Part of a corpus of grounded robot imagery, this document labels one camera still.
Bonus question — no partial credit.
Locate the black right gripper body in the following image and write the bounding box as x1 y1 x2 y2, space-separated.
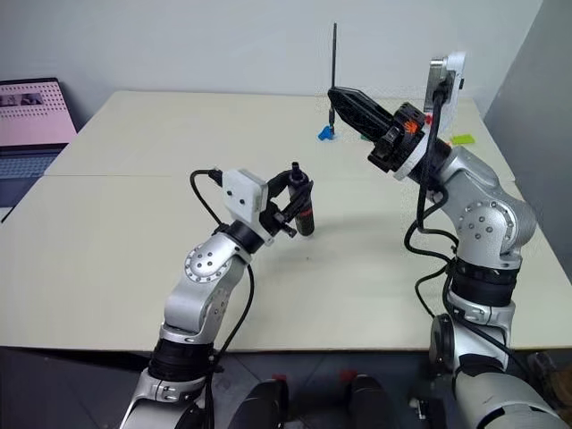
366 102 425 173

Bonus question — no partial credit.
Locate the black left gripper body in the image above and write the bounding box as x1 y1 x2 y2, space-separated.
259 201 299 239

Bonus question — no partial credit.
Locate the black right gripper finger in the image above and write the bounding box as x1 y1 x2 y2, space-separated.
326 85 398 127
329 97 392 141

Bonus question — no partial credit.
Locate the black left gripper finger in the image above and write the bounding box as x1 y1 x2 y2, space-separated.
276 180 315 221
265 171 299 206

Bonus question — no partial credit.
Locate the long thin metal bit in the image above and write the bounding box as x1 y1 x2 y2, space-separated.
328 22 339 134

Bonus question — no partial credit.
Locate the dark rounded shape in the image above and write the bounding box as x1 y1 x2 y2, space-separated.
348 374 397 429
231 377 290 429

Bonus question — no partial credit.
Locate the open laptop pink screen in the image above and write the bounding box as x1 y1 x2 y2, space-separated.
0 77 79 223

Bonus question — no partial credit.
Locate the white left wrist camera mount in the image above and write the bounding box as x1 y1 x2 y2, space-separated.
222 168 276 247

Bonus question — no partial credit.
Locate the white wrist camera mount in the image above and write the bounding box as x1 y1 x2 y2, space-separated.
392 50 467 181
222 168 276 247

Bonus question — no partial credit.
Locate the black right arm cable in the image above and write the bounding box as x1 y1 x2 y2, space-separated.
403 83 531 374

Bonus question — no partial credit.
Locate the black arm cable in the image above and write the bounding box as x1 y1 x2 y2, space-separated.
403 83 531 374
189 167 257 429

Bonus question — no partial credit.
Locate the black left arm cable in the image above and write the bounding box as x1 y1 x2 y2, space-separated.
189 167 257 429

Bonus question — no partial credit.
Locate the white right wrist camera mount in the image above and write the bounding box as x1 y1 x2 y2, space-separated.
392 50 467 181

